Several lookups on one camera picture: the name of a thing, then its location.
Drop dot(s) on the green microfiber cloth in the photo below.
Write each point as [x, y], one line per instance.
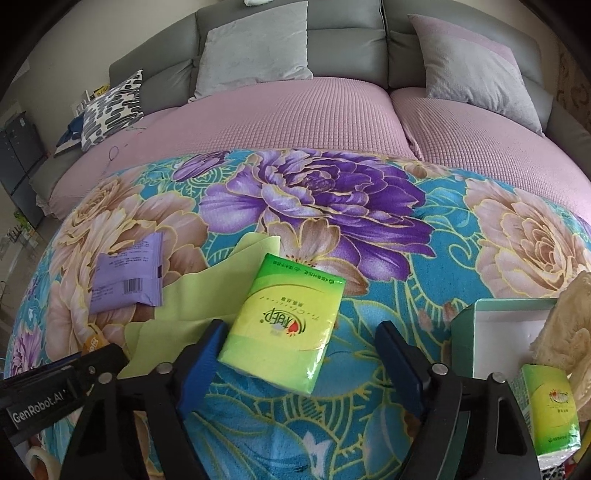
[190, 303]

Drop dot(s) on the grey pink cushion right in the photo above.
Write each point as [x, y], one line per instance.
[467, 67]

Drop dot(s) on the small green tissue pack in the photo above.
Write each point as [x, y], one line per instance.
[545, 399]

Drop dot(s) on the red tape roll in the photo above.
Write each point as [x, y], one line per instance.
[42, 465]

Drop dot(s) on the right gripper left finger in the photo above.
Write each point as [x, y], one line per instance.
[105, 444]

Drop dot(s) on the grey cushion left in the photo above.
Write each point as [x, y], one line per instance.
[265, 47]

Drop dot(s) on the purple wet wipes pack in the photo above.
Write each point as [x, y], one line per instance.
[132, 276]

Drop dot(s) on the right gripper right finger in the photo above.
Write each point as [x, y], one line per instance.
[469, 428]

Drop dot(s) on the blue cushion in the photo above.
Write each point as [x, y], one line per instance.
[71, 137]

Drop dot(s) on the pink sofa seat cover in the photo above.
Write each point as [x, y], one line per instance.
[338, 114]

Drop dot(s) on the teal white shallow box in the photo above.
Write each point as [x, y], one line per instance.
[495, 336]

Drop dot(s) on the orange sachet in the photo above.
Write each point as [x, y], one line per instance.
[94, 342]

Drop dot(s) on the dark cabinet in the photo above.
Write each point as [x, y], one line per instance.
[22, 154]

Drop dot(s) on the black white patterned cushion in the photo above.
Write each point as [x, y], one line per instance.
[115, 110]

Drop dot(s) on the floral blue tablecloth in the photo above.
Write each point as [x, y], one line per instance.
[414, 244]

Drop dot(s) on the grey white plush dog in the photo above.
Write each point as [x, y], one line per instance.
[254, 3]

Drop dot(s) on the cream lace scrunchie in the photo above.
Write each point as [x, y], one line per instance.
[564, 341]

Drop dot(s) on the grey sofa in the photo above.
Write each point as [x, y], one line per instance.
[369, 41]

